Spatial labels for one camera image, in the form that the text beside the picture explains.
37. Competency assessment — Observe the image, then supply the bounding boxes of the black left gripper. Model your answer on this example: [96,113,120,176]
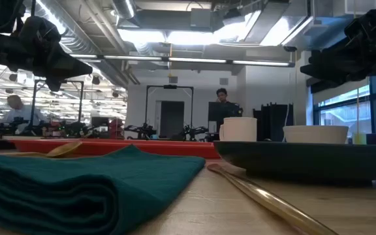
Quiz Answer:
[0,32,93,92]

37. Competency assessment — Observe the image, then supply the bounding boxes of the white ceramic bowl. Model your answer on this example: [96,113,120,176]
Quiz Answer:
[283,125,350,145]

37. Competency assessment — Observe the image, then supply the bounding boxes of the gold spoon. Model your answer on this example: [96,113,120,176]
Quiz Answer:
[0,140,83,159]

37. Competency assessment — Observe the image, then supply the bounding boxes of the dark round plate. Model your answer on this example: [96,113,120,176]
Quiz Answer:
[213,140,376,182]

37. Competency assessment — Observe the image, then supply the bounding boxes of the white ceramic mug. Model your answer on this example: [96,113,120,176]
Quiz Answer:
[219,117,258,142]

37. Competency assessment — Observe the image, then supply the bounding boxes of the green cloth napkin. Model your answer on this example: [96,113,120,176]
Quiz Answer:
[0,144,206,235]

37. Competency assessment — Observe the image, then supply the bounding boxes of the red plastic tray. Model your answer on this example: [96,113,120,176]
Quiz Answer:
[10,138,221,160]

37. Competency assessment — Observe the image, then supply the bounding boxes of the seated person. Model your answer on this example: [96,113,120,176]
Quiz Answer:
[3,94,47,134]

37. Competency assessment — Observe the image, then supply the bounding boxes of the yellow-green cup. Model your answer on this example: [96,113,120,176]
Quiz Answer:
[352,132,368,145]

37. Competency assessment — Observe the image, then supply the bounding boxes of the stack of black panels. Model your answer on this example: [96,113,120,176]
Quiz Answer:
[253,102,294,142]

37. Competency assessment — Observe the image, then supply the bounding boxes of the standing person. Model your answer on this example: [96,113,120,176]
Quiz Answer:
[214,87,238,104]

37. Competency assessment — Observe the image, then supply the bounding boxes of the dark grey door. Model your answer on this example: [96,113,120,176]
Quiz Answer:
[159,101,185,138]

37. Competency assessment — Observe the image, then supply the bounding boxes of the grey ceiling unit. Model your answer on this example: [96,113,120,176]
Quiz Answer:
[190,8,225,33]

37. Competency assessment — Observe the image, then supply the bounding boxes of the long ceiling light strip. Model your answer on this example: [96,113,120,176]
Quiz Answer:
[69,54,296,68]

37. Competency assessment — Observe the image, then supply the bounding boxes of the black gantry frame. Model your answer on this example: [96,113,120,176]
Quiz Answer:
[144,84,195,138]
[27,79,85,134]

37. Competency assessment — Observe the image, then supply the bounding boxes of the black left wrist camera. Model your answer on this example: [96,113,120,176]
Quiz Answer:
[18,15,61,45]

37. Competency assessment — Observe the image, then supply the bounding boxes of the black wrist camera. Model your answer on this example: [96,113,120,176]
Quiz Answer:
[18,15,61,45]
[343,8,376,42]

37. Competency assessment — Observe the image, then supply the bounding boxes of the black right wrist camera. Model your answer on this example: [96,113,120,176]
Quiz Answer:
[343,8,376,42]

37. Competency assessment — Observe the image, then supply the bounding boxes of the silver round air duct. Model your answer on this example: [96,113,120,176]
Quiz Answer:
[111,0,137,20]

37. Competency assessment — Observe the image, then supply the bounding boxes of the yellow hanging cord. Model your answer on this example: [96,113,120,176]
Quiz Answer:
[167,44,173,78]

